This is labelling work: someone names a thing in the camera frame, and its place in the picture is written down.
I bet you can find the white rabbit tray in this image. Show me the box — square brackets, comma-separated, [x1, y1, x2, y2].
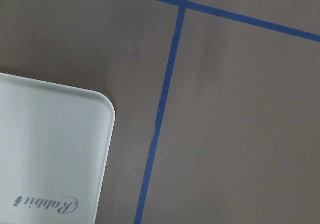
[0, 73, 116, 223]

